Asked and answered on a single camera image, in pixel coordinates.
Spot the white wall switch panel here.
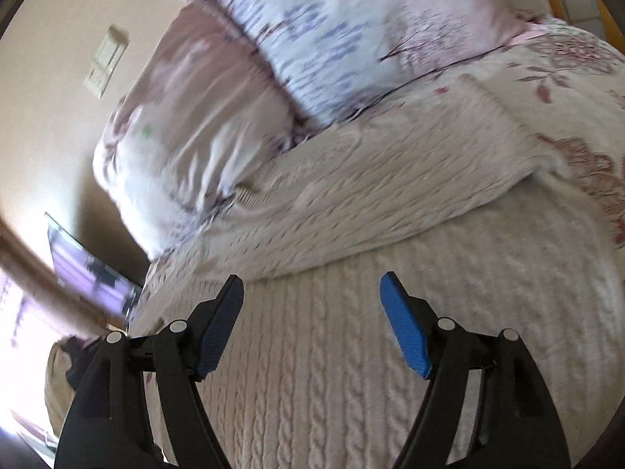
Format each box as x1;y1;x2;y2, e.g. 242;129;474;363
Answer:
84;24;130;98

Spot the floral bed sheet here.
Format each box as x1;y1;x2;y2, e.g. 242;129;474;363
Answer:
141;17;625;279

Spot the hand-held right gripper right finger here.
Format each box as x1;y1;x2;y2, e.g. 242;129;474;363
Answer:
380;271;572;469

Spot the pink beige floral pillow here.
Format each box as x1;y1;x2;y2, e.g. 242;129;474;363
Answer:
93;2;313;260

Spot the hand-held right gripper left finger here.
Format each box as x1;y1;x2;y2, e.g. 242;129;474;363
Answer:
54;274;245;469

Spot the beige and dark cloth bundle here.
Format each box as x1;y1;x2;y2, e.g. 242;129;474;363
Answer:
45;335;105;433

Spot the cream cable knit sweater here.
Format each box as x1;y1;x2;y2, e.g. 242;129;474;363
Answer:
129;75;621;469

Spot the dark flat screen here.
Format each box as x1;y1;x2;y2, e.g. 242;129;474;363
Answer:
46;212;143;320

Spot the white pillow with blue print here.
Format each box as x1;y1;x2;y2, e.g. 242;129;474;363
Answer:
178;0;543;125

